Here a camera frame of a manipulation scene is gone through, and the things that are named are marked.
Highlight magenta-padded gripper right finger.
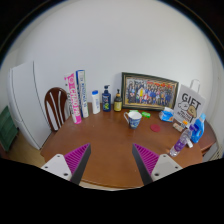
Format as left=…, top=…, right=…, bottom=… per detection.
left=131, top=143, right=184, bottom=186

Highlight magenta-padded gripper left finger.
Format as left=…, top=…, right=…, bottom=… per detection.
left=40, top=142, right=92, bottom=186

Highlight clear purple-capped water bottle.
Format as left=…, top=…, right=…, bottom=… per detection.
left=169, top=128, right=194, bottom=158

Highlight flat round red coaster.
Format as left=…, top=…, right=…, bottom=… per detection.
left=149, top=123, right=161, bottom=133

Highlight blue patterned mug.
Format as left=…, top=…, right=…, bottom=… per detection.
left=123, top=110, right=143, bottom=130

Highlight small patterned packet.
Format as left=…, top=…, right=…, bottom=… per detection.
left=172, top=122, right=185, bottom=133

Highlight blue tissue pack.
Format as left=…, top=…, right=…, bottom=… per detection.
left=158, top=106, right=175, bottom=123

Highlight brown wooden chair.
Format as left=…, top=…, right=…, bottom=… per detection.
left=43, top=86, right=71, bottom=133

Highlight white blue-capped bottle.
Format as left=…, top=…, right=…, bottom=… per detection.
left=91, top=89, right=101, bottom=115

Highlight blue detergent bottle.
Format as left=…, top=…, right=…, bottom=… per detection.
left=189, top=112, right=207, bottom=144

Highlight pink lettered tube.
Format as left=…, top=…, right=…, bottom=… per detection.
left=63, top=72, right=83, bottom=125

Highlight amber pump bottle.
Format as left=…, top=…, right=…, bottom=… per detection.
left=113, top=88, right=123, bottom=113

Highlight dark blue pump bottle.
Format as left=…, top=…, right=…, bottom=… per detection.
left=101, top=84, right=112, bottom=113

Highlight white lettered tube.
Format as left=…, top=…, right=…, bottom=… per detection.
left=75, top=69, right=90, bottom=119

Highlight framed group photo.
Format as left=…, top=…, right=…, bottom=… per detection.
left=120, top=71, right=180, bottom=112

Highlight white paper gift bag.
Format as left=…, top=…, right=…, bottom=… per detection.
left=173, top=78, right=207, bottom=126

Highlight white refrigerator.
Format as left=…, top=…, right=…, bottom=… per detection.
left=7, top=60, right=53, bottom=150

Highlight green crate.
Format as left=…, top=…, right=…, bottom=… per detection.
left=0, top=105, right=19, bottom=153

